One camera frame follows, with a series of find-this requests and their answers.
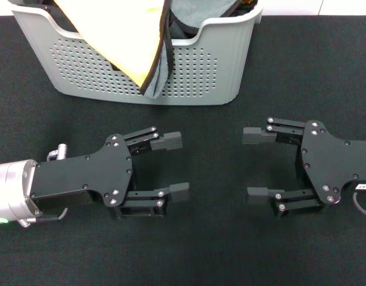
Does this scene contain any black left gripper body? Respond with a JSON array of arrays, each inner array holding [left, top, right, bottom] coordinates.
[[30, 133, 135, 215]]

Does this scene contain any silver plug connector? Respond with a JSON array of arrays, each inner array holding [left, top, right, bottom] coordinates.
[[46, 143, 68, 162]]

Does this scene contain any yellow and grey towel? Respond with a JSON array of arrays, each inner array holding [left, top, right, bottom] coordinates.
[[53, 0, 175, 98]]

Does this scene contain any grey perforated plastic storage basket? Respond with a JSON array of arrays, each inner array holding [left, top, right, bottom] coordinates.
[[10, 0, 264, 107]]

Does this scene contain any dark grey crumpled towel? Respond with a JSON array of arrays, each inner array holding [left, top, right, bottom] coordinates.
[[170, 17, 199, 41]]

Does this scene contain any grey towel with black trim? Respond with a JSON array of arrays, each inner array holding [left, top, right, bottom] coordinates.
[[167, 0, 259, 39]]

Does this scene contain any black cable with spring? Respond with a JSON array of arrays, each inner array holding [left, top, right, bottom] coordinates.
[[18, 207, 68, 229]]

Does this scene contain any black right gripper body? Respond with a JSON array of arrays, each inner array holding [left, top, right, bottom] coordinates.
[[294, 120, 366, 206]]

